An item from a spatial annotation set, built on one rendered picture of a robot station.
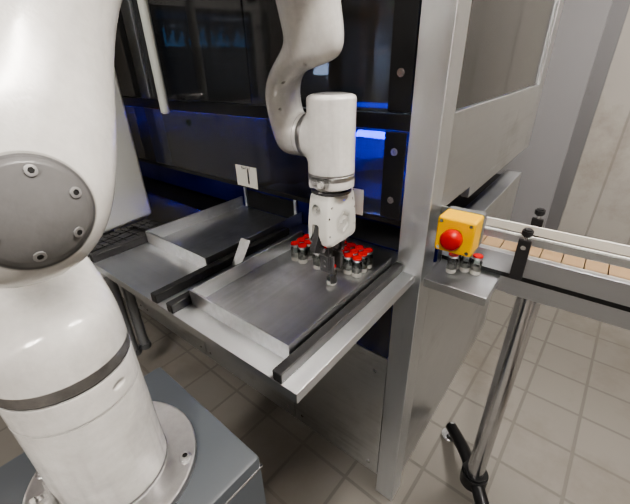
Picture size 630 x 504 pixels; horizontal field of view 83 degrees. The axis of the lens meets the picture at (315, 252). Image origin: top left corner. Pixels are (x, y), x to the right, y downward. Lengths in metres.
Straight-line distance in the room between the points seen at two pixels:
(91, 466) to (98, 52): 0.37
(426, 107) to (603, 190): 1.99
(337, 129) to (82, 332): 0.45
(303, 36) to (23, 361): 0.48
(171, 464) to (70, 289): 0.26
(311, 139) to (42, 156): 0.44
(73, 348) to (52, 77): 0.21
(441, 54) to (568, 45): 1.83
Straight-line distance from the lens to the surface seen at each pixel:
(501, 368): 1.07
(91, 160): 0.29
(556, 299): 0.88
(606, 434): 1.92
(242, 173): 1.06
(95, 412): 0.42
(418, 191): 0.75
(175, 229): 1.10
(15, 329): 0.38
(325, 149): 0.62
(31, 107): 0.29
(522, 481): 1.64
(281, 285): 0.77
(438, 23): 0.71
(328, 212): 0.64
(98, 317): 0.38
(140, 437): 0.48
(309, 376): 0.57
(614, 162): 2.58
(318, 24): 0.56
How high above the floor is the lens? 1.30
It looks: 28 degrees down
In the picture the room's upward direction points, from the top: 2 degrees counter-clockwise
